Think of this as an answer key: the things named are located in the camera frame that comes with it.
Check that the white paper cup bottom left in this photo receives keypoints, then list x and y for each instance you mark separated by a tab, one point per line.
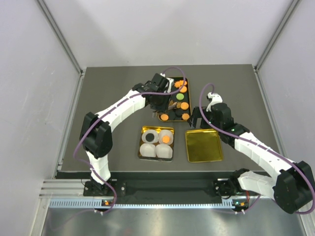
147	150

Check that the gold cookie tin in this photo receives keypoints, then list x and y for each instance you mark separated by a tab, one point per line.
157	129

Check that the black round cookie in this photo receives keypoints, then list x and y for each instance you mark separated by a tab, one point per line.
150	137
179	113

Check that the orange cookie middle right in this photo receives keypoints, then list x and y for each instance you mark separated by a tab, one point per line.
184	105

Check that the orange star cookie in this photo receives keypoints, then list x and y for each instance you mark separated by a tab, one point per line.
166	139

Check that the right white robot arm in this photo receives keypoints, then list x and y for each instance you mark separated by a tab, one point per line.
290	184

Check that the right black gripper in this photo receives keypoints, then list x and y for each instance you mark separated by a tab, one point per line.
192	120

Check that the white paper cup top right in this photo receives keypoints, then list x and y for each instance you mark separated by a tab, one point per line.
167	133

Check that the black cookie tray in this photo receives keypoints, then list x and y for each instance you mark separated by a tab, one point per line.
171	113

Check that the white paper cup top left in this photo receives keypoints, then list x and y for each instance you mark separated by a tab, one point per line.
150	131

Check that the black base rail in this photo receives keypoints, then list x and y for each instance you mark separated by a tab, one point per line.
125	187

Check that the white paper cup bottom right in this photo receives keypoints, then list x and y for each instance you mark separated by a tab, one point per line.
164	151

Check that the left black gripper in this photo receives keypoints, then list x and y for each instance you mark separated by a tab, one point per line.
163	107

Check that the metal tongs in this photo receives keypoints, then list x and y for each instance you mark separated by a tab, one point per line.
172	105

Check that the white paper cup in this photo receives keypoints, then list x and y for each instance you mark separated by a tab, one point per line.
164	151
147	150
167	133
150	131

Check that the orange cookie bottom right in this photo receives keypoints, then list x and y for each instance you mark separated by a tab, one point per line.
185	116

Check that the orange cookie upper right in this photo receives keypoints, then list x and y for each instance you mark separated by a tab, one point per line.
183	89

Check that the green cookie right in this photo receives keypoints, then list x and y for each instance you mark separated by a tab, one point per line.
180	96

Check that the orange cookie bottom left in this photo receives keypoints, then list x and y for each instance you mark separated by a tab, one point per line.
164	117

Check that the gold tin lid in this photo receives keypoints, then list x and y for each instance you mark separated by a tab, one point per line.
203	145

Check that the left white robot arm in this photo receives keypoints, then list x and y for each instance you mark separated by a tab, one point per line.
96	133

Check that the orange flower cookie top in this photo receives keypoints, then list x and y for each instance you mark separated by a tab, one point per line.
177	85

